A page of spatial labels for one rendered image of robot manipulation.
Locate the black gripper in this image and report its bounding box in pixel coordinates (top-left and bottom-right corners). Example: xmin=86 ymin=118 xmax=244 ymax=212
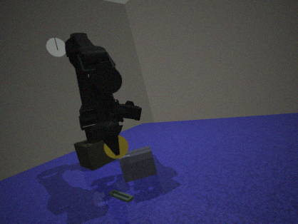
xmin=89 ymin=95 xmax=123 ymax=156

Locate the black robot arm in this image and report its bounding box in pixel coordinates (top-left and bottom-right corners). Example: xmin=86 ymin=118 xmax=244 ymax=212
xmin=65 ymin=33 xmax=142 ymax=144

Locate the gold coin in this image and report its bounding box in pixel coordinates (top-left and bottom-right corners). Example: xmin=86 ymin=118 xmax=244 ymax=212
xmin=104 ymin=136 xmax=128 ymax=158

